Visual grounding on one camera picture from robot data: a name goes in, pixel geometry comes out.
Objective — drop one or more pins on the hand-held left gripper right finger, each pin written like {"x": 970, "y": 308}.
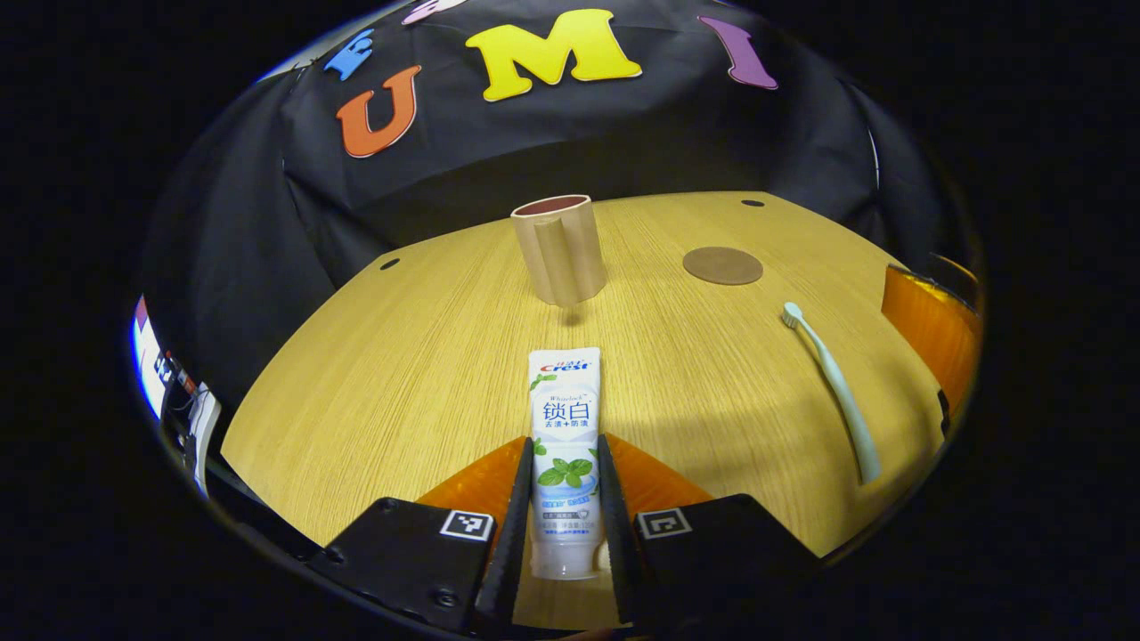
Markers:
{"x": 616, "y": 534}

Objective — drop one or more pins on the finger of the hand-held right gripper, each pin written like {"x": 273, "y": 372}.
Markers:
{"x": 931, "y": 338}

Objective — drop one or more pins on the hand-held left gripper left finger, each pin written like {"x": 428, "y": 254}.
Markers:
{"x": 517, "y": 534}

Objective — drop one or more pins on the pale green toothbrush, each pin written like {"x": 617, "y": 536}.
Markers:
{"x": 842, "y": 392}

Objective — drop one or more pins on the white toothpaste tube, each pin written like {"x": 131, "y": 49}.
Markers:
{"x": 565, "y": 418}

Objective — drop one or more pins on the brown round coaster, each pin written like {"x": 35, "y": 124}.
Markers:
{"x": 723, "y": 265}

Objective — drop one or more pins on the beige cup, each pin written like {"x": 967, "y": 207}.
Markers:
{"x": 561, "y": 254}

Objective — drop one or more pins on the black backdrop cloth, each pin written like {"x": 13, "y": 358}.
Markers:
{"x": 623, "y": 142}

